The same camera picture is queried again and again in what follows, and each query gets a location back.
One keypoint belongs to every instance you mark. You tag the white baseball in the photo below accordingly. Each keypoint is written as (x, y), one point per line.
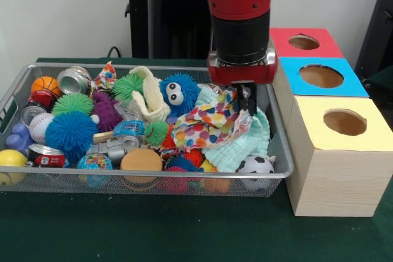
(40, 127)

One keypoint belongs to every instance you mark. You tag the globe print ball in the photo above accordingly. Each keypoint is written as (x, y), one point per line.
(94, 161)

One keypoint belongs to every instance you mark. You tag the mint green knitted cloth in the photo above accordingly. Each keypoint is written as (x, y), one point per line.
(251, 148)

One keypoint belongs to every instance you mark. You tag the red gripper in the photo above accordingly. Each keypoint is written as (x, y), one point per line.
(242, 75)

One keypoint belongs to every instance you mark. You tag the blue spiky toy with eyes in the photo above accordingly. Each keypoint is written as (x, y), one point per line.
(181, 90)

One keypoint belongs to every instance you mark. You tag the red drink can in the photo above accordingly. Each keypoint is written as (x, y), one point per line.
(49, 158)

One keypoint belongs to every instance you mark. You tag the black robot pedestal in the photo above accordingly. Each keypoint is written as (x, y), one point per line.
(172, 29)

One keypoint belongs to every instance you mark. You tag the black upright panel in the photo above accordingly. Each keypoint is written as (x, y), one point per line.
(377, 29)

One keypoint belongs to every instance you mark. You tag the wooden box with three holes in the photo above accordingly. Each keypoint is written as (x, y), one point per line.
(337, 182)

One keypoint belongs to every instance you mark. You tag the blue spiky ball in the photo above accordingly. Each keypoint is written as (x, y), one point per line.
(72, 134)

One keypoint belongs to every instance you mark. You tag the black and white soccer ball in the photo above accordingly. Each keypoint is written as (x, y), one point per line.
(256, 165)

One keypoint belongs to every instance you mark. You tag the orange foam disc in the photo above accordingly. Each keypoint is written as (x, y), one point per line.
(141, 160)

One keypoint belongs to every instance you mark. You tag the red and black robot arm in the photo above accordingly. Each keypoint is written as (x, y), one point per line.
(239, 4)

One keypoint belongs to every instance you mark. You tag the dark green table cloth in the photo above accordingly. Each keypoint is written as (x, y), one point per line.
(184, 228)
(383, 87)

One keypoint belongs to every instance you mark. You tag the colourful patterned cloth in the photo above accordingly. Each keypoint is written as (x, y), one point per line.
(208, 124)

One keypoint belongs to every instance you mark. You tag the cream knitted cloth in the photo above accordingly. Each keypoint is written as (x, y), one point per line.
(153, 96)

